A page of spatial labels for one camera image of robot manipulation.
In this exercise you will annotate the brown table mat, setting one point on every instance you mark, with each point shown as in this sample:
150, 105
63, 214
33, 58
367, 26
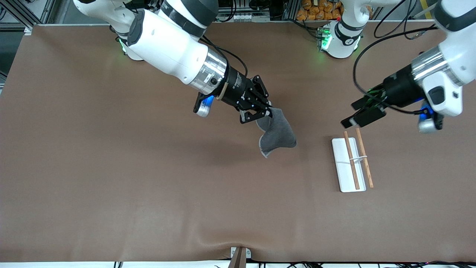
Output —
238, 193

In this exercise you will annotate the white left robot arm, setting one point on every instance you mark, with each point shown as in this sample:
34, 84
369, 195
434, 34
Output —
450, 56

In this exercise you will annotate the orange snack bags pile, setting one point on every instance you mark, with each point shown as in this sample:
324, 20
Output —
316, 9

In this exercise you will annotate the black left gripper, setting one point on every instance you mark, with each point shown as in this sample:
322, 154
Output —
399, 89

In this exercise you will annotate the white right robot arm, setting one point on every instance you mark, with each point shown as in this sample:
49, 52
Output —
167, 44

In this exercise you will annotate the grey towel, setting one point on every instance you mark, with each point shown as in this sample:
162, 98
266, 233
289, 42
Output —
279, 134

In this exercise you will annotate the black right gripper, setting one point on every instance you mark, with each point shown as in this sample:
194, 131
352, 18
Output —
239, 89

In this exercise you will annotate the grey metal table clamp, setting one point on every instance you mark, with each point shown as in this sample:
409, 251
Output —
240, 257

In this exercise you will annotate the aluminium frame post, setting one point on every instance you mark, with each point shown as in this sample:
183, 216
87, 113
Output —
22, 15

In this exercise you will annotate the white terminal block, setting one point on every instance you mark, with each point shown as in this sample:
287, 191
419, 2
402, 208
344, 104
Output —
241, 17

